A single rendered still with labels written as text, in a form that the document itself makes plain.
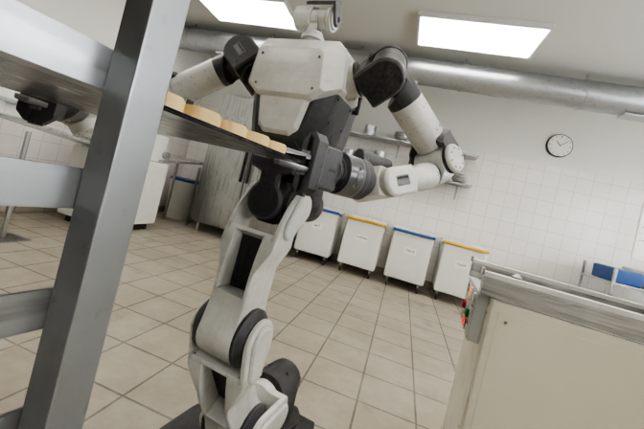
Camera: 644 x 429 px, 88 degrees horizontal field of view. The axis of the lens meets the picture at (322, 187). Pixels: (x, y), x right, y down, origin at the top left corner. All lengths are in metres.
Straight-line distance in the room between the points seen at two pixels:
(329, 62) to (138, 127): 0.63
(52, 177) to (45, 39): 0.09
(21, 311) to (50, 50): 0.18
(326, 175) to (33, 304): 0.46
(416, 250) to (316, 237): 1.33
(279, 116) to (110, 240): 0.63
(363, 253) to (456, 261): 1.16
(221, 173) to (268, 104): 4.12
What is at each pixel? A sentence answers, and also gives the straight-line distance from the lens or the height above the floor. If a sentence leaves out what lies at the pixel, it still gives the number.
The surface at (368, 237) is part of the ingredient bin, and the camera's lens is 4.56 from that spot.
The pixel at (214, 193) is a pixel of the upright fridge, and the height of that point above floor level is 0.59.
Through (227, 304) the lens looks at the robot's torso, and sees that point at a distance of 0.89.
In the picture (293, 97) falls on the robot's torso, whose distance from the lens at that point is 0.86.
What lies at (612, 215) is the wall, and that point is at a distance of 5.83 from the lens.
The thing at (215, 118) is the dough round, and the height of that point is 1.06.
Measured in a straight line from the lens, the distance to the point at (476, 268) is 1.30.
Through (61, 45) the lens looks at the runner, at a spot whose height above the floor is 1.05.
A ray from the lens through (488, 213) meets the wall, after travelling 5.31.
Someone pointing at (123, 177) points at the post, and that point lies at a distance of 0.28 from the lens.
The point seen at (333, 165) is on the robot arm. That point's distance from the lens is 0.64.
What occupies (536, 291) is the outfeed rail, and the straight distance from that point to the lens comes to 1.03.
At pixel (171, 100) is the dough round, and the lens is 0.38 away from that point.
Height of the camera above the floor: 1.00
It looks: 1 degrees up
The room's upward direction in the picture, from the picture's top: 14 degrees clockwise
